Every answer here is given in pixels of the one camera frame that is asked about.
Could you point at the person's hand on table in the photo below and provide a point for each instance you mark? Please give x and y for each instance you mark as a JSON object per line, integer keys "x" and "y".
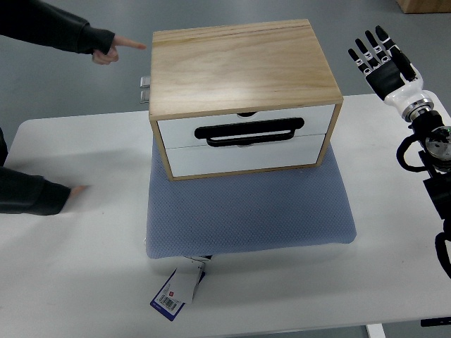
{"x": 76, "y": 191}

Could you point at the white table leg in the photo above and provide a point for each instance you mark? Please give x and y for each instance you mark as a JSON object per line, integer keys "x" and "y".
{"x": 375, "y": 331}

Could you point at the metal clamp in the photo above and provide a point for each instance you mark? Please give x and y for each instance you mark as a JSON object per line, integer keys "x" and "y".
{"x": 145, "y": 82}
{"x": 144, "y": 96}

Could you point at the dark sleeve upper forearm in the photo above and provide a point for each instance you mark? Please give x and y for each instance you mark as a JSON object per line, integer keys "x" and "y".
{"x": 41, "y": 23}

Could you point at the black table control panel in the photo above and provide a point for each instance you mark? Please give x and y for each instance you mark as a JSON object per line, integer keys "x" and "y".
{"x": 433, "y": 322}

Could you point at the wooden drawer cabinet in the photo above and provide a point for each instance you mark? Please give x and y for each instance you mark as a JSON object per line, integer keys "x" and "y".
{"x": 241, "y": 69}

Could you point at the white top drawer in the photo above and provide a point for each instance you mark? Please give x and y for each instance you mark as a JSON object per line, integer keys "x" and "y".
{"x": 180, "y": 132}

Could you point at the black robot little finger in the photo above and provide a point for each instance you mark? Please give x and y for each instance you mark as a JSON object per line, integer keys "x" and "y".
{"x": 361, "y": 65}

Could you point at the black drawer handle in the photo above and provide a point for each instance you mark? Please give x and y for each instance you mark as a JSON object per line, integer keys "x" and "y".
{"x": 249, "y": 133}

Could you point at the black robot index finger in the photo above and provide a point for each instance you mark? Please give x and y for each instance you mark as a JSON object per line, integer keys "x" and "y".
{"x": 384, "y": 47}

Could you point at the upper metal clamp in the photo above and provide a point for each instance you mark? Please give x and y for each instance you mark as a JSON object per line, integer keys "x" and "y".
{"x": 145, "y": 82}

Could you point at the black white robot palm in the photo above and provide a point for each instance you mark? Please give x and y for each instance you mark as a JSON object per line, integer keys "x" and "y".
{"x": 394, "y": 89}

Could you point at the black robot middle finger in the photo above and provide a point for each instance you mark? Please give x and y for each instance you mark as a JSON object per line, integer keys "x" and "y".
{"x": 372, "y": 41}

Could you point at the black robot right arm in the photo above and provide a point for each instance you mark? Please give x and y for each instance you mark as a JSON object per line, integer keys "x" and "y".
{"x": 428, "y": 149}

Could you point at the white blue product tag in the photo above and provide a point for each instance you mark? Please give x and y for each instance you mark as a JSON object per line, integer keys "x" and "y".
{"x": 180, "y": 288}

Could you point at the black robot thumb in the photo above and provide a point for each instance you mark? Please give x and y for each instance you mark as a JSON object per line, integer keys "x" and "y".
{"x": 403, "y": 64}

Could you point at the person's pointing hand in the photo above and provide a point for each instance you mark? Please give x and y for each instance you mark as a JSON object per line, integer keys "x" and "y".
{"x": 112, "y": 55}

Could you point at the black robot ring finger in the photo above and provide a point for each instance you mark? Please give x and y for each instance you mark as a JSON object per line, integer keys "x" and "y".
{"x": 367, "y": 56}

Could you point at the blue mesh cushion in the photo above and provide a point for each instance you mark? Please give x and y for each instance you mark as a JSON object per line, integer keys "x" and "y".
{"x": 250, "y": 212}

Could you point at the lower metal clamp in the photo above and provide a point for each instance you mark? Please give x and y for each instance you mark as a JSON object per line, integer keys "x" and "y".
{"x": 144, "y": 96}

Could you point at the dark sleeve lower forearm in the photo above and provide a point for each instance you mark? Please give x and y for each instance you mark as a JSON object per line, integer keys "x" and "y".
{"x": 29, "y": 194}

